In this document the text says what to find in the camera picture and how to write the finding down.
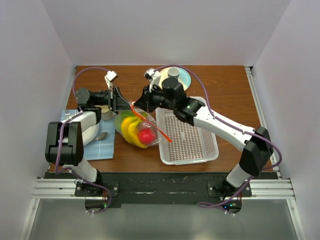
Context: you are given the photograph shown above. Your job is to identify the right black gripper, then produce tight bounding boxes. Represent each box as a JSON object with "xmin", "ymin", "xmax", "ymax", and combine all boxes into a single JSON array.
[{"xmin": 134, "ymin": 83, "xmax": 177, "ymax": 114}]

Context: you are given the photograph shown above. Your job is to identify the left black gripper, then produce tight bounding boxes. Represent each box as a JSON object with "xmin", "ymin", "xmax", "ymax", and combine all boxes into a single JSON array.
[{"xmin": 91, "ymin": 86, "xmax": 134, "ymax": 111}]

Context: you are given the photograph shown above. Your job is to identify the yellow fake banana bunch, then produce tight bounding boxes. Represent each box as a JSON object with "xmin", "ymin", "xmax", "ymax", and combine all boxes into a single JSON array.
[{"xmin": 120, "ymin": 115, "xmax": 148, "ymax": 149}]

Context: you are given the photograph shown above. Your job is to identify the clear orange zip bag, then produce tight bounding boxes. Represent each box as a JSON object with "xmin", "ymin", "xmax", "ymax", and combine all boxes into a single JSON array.
[{"xmin": 118, "ymin": 101, "xmax": 172, "ymax": 148}]

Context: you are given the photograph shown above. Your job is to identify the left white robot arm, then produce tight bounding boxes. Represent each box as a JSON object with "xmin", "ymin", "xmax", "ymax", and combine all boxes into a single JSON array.
[{"xmin": 45, "ymin": 87, "xmax": 130, "ymax": 196}]

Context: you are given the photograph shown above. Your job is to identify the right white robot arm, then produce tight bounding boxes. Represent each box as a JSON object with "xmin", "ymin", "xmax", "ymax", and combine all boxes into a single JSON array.
[{"xmin": 133, "ymin": 77, "xmax": 274, "ymax": 197}]

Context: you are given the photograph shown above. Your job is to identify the green fake starfruit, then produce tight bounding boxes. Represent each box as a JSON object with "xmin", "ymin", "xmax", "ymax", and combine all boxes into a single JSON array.
[{"xmin": 114, "ymin": 111, "xmax": 134, "ymax": 133}]

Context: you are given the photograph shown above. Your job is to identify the red fake apple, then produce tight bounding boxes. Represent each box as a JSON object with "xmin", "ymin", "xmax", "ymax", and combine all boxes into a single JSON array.
[{"xmin": 138, "ymin": 128, "xmax": 157, "ymax": 145}]

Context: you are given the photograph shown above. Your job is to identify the cream enamel mug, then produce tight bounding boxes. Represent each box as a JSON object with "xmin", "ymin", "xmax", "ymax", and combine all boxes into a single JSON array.
[{"xmin": 100, "ymin": 105, "xmax": 117, "ymax": 121}]

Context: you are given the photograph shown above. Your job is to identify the metal spoon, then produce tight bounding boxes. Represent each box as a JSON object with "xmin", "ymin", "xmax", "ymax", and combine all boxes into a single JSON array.
[{"xmin": 94, "ymin": 132, "xmax": 108, "ymax": 141}]

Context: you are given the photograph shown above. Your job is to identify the white bowl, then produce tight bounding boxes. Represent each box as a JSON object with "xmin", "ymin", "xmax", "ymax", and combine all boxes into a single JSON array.
[{"xmin": 80, "ymin": 120, "xmax": 99, "ymax": 146}]

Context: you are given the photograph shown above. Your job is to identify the grey ceramic cup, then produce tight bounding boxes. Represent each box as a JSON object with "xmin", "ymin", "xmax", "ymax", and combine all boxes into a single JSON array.
[{"xmin": 167, "ymin": 67, "xmax": 180, "ymax": 79}]

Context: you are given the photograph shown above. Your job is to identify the blue checked cloth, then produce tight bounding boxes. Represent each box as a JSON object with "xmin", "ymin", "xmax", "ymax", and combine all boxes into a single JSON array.
[{"xmin": 54, "ymin": 107, "xmax": 118, "ymax": 161}]

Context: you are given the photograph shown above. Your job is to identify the pastel ceramic plate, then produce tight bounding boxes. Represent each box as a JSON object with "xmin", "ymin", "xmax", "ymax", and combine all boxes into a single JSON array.
[{"xmin": 158, "ymin": 67, "xmax": 192, "ymax": 91}]

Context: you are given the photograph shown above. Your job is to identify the white plastic basket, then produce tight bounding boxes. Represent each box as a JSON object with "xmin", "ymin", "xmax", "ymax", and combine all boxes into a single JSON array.
[{"xmin": 155, "ymin": 108, "xmax": 219, "ymax": 165}]

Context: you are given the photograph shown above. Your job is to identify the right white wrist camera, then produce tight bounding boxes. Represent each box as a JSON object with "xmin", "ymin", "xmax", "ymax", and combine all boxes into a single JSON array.
[{"xmin": 144, "ymin": 68, "xmax": 161, "ymax": 92}]

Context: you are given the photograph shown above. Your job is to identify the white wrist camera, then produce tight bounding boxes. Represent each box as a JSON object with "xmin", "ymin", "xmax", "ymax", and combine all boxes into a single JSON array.
[
  {"xmin": 144, "ymin": 68, "xmax": 161, "ymax": 92},
  {"xmin": 104, "ymin": 70, "xmax": 118, "ymax": 90}
]

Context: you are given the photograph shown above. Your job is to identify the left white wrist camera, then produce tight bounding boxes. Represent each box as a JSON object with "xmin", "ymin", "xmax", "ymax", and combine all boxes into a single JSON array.
[{"xmin": 104, "ymin": 70, "xmax": 118, "ymax": 90}]

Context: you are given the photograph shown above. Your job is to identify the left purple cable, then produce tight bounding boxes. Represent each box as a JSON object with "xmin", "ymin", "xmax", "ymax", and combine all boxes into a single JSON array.
[{"xmin": 53, "ymin": 66, "xmax": 114, "ymax": 214}]

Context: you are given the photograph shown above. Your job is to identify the purple cable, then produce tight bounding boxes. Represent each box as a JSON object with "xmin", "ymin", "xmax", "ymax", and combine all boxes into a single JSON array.
[
  {"xmin": 53, "ymin": 66, "xmax": 114, "ymax": 214},
  {"xmin": 153, "ymin": 64, "xmax": 284, "ymax": 210}
]

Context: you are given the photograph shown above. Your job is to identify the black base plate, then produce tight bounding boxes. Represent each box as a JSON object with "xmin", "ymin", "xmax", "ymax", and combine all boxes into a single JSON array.
[{"xmin": 43, "ymin": 171, "xmax": 279, "ymax": 213}]

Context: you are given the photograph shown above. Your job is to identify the aluminium frame rail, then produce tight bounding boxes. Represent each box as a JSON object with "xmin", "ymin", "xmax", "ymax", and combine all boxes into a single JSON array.
[{"xmin": 31, "ymin": 178, "xmax": 296, "ymax": 200}]

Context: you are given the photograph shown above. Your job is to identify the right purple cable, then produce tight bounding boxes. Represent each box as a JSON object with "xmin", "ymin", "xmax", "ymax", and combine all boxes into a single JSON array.
[{"xmin": 153, "ymin": 64, "xmax": 284, "ymax": 210}]

